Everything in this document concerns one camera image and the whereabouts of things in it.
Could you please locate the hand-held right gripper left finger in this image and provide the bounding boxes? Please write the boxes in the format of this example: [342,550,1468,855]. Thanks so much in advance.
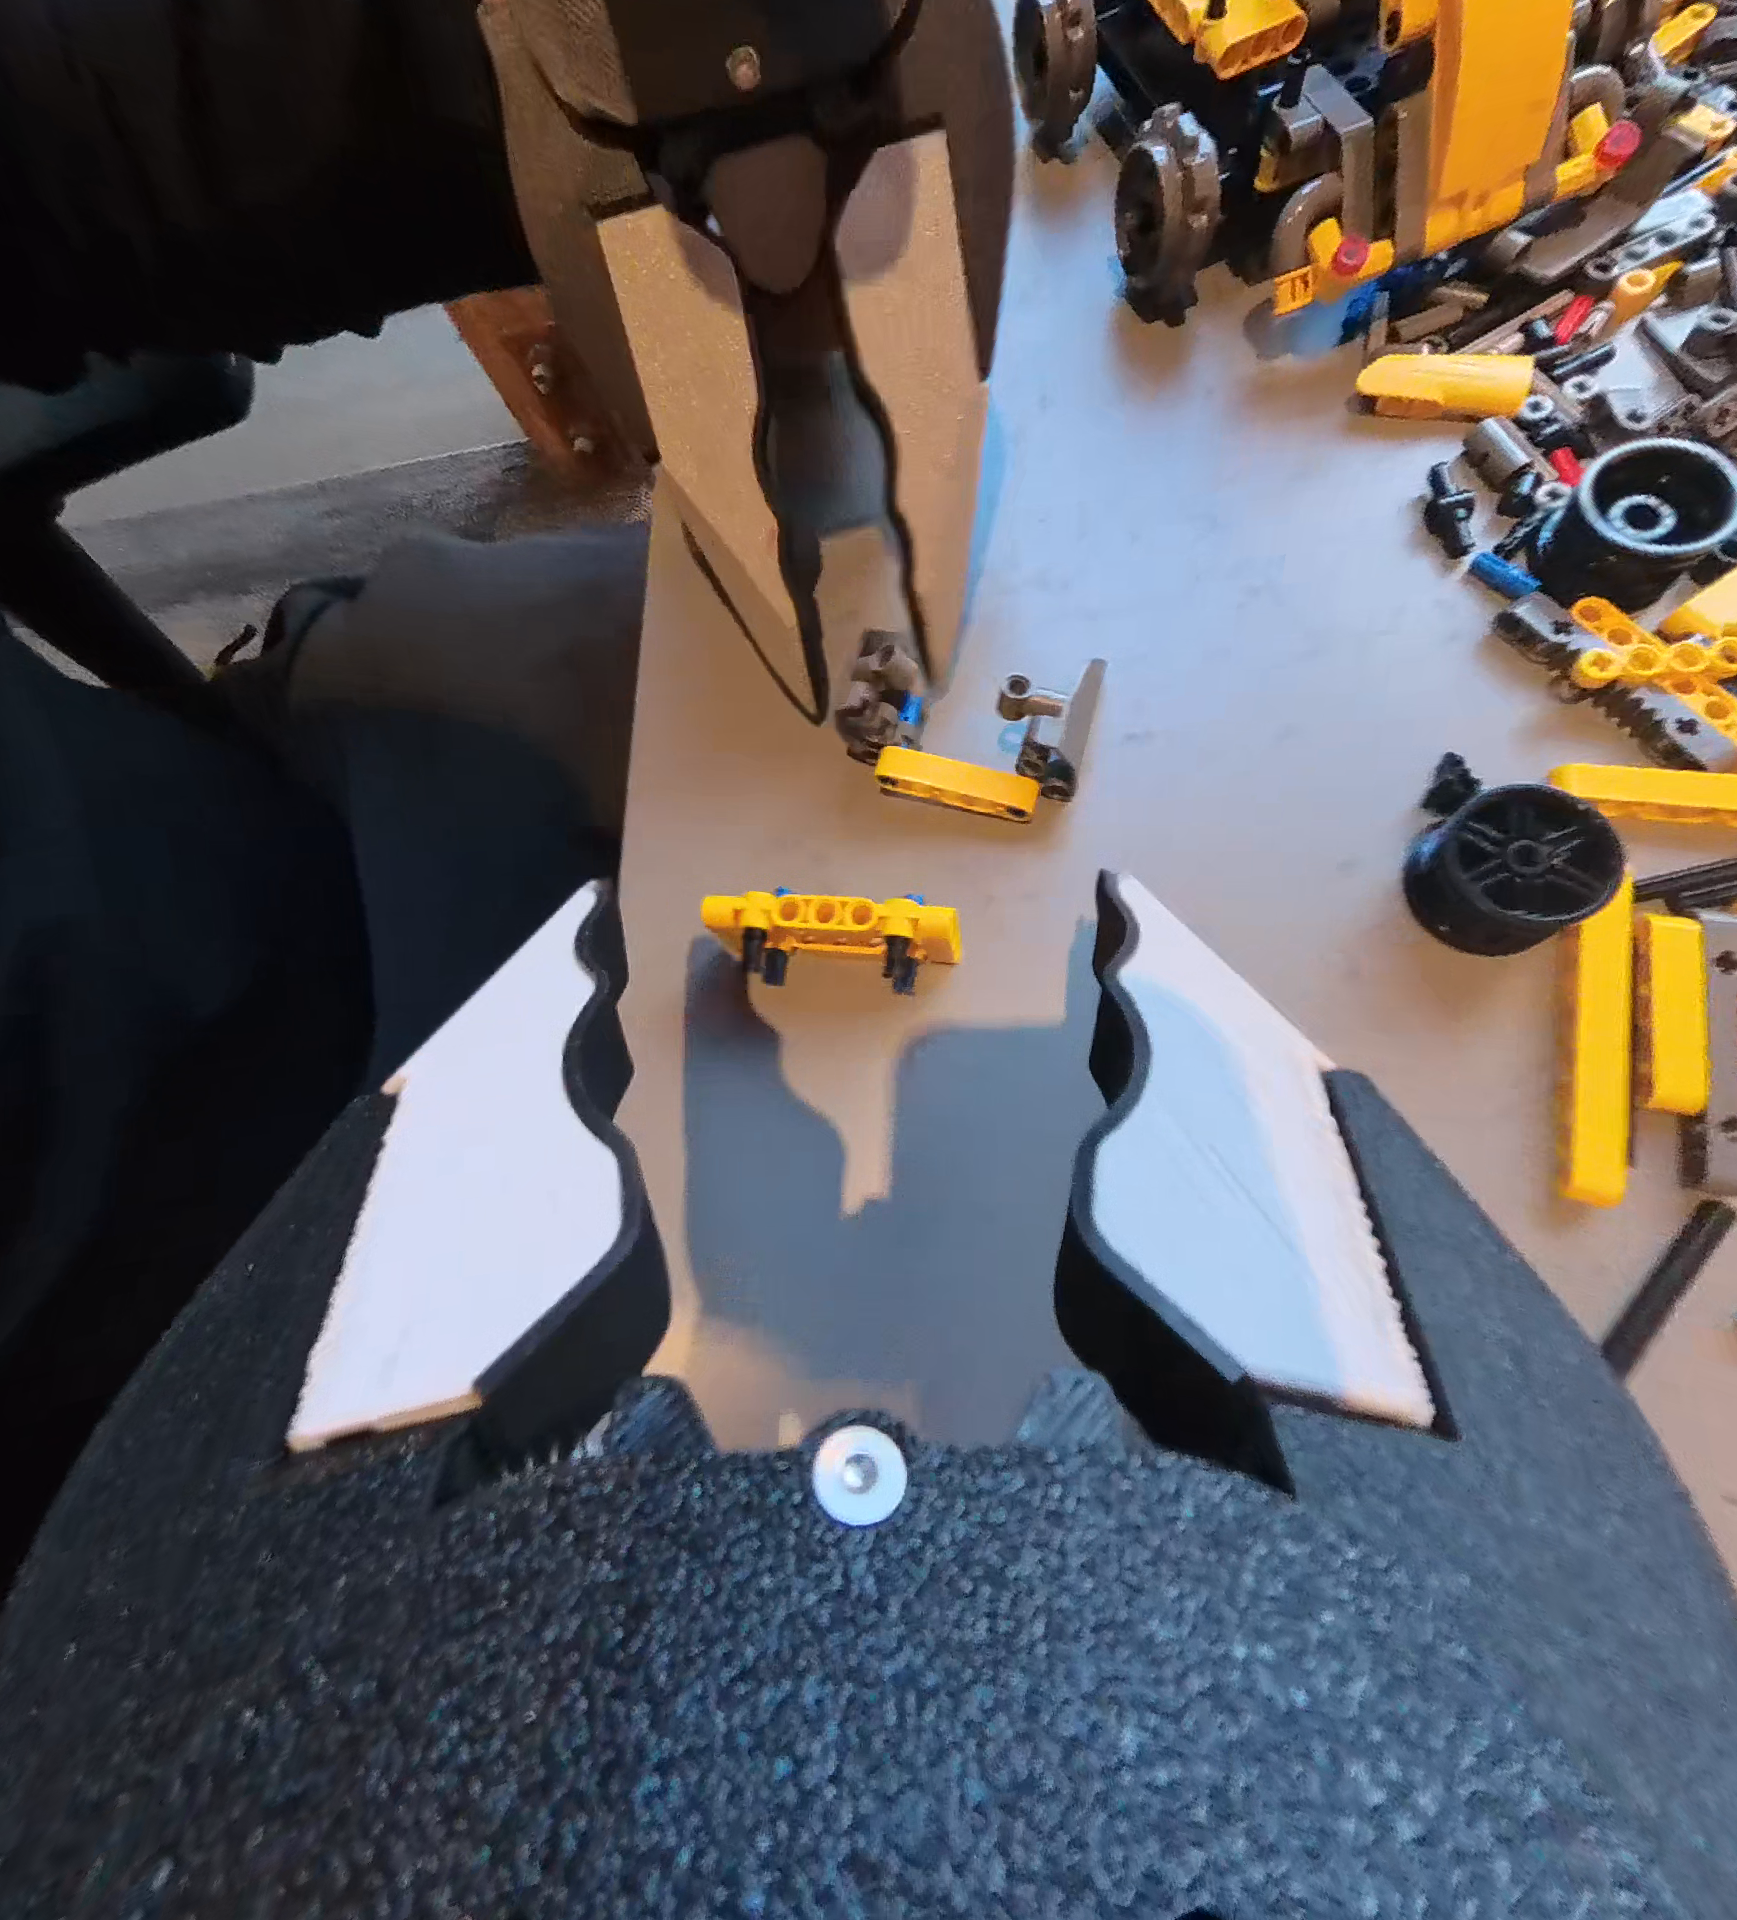
[287,880,670,1480]

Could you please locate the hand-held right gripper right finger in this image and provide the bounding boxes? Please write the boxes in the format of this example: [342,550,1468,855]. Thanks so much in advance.
[1052,867,1437,1497]

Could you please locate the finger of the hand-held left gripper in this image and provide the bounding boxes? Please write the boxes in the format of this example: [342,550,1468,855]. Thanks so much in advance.
[823,131,992,685]
[589,195,832,728]

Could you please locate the yellow frame brick with pins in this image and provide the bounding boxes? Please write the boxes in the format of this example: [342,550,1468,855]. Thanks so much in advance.
[700,888,965,994]

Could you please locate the grey and yellow brick assembly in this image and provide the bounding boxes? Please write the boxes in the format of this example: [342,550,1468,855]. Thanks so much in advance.
[832,629,1112,822]

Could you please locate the person's left forearm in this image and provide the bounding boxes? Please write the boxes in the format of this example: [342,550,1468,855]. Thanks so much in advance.
[0,0,548,394]

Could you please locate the grey desk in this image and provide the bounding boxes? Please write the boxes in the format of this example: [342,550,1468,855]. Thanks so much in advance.
[614,0,1737,1786]

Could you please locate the person's grey trousers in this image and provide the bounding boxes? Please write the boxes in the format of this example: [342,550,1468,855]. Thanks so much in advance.
[213,525,655,1111]

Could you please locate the black toy wheel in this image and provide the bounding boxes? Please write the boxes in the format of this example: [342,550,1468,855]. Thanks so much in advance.
[1403,784,1626,957]

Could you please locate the short black axle rod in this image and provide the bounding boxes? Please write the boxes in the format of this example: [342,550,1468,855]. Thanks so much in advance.
[1598,1200,1737,1376]

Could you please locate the short yellow beam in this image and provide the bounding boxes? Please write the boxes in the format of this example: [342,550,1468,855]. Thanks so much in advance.
[1637,910,1712,1117]

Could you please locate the grey gear rack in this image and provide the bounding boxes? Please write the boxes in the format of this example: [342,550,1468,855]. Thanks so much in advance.
[1495,591,1737,777]
[1677,907,1737,1197]

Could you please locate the yellow curved panel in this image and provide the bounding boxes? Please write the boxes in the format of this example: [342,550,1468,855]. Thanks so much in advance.
[1350,351,1539,422]

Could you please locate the yellow black brick vehicle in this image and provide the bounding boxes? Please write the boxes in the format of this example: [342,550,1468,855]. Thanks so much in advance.
[1014,0,1659,330]

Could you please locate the black office chair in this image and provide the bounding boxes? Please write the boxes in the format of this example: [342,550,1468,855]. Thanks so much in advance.
[0,351,257,735]

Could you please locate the long flat yellow beam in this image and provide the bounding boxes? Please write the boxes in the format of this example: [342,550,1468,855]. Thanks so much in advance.
[1549,762,1737,831]

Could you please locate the long yellow holed liftarm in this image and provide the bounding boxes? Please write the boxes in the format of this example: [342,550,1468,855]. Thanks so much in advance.
[1570,595,1737,777]

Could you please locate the black toothed wheel hub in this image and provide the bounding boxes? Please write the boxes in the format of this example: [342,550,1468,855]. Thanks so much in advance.
[1533,437,1737,608]

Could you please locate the pile of loose grey bricks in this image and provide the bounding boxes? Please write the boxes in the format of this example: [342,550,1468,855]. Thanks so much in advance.
[1348,0,1737,604]

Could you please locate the brown wooden desk bracket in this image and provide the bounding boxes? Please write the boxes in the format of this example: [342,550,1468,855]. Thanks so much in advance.
[443,292,660,485]

